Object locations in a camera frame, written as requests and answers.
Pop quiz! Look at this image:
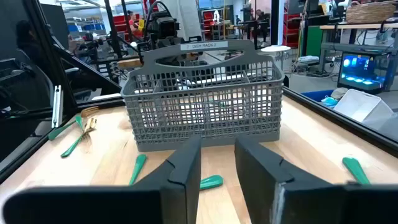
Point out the red storage shelf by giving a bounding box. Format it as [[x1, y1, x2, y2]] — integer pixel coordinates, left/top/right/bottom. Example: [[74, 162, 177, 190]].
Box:
[[283, 12, 301, 49], [112, 14, 129, 34]]

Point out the silver aluminium bracket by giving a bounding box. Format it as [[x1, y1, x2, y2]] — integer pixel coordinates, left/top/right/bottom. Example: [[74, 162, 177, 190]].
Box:
[[51, 85, 65, 129]]

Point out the black pillar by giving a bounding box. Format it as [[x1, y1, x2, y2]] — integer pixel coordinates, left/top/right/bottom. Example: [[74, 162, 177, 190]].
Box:
[[269, 0, 280, 46]]

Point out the black glossy side panel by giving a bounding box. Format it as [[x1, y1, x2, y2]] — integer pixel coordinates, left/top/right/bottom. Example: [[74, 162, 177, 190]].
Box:
[[0, 0, 124, 175]]

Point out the white round stool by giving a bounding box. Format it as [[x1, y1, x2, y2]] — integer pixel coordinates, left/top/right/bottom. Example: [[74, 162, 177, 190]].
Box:
[[260, 45, 292, 72]]

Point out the grey plastic silverware basket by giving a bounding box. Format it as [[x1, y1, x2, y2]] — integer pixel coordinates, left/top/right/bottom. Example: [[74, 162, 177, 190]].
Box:
[[120, 39, 285, 152]]

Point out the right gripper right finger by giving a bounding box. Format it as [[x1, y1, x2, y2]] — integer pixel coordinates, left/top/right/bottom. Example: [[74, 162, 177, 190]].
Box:
[[234, 136, 398, 224]]

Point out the computer with blue lights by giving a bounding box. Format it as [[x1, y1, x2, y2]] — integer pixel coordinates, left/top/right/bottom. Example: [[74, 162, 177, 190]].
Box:
[[337, 51, 392, 94]]

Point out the person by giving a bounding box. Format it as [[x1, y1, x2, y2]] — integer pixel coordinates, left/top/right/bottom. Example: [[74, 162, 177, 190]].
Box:
[[254, 9, 270, 43], [126, 10, 146, 40]]

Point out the gold knife green handle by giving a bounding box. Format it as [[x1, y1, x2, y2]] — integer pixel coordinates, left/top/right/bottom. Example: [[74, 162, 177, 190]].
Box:
[[341, 156, 371, 185]]

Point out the light wood desk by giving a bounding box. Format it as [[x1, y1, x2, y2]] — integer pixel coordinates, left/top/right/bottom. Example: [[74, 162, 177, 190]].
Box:
[[319, 23, 398, 63]]

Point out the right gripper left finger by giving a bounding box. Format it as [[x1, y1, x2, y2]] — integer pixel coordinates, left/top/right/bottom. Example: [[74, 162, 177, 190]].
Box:
[[2, 136, 203, 224]]

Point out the white plastic bin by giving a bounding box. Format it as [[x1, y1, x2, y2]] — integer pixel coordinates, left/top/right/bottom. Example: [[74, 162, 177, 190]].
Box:
[[333, 88, 395, 131]]

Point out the teal cloth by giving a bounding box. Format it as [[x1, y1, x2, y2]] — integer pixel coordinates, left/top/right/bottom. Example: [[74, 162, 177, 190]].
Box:
[[320, 95, 340, 108]]

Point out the gold fork green handle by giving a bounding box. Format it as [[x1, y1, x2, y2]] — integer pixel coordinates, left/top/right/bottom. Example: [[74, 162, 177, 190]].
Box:
[[60, 116, 98, 159], [199, 174, 224, 191], [129, 154, 147, 186], [48, 106, 100, 141]]

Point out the beige cloth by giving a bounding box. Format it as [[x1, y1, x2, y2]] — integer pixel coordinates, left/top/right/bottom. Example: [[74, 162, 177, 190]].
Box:
[[330, 86, 349, 100]]

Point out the blue plastic bin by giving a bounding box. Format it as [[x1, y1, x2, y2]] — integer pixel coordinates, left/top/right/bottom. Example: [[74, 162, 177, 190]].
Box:
[[300, 89, 345, 110]]

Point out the wicker basket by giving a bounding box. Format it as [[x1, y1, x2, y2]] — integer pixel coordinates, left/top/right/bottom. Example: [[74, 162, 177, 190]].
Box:
[[345, 0, 397, 25]]

